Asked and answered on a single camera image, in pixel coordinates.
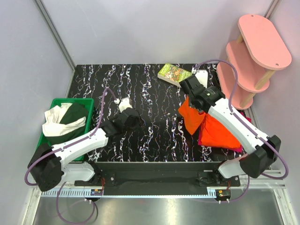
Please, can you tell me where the orange t shirt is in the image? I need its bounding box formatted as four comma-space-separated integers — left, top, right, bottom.
199, 117, 241, 150
178, 96, 206, 135

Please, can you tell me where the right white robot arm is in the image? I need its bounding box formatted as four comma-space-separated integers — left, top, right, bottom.
180, 75, 281, 186

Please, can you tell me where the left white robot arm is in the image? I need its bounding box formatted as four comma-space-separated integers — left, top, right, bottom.
25, 108, 141, 192

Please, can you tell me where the green paperback book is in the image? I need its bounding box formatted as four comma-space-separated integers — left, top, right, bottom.
157, 63, 192, 87

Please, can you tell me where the folded orange t shirt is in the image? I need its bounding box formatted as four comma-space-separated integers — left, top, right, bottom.
199, 117, 241, 150

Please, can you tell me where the folded magenta t shirt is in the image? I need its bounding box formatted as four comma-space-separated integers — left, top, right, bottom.
197, 111, 252, 153

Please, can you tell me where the dark green t shirt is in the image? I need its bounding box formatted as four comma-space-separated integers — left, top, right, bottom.
45, 103, 89, 148

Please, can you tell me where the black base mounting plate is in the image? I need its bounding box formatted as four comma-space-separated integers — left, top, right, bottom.
75, 162, 240, 197

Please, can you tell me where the pink three-tier shelf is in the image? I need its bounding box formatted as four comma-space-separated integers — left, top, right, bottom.
217, 14, 292, 110

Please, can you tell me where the green plastic bin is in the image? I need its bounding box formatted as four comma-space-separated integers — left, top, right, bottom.
33, 97, 95, 162

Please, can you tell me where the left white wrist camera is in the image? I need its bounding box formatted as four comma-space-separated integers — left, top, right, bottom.
114, 97, 132, 112

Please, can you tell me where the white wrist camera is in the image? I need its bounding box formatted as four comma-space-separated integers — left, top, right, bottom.
192, 68, 208, 88
114, 97, 132, 112

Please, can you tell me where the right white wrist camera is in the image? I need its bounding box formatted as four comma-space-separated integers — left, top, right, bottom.
192, 68, 208, 88

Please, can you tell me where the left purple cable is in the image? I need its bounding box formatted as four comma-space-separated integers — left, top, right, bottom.
24, 87, 118, 224

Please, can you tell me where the purple cable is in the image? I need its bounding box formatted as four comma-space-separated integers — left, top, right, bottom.
191, 58, 289, 203
24, 87, 118, 224

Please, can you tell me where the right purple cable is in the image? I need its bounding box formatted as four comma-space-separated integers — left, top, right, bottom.
191, 58, 289, 203

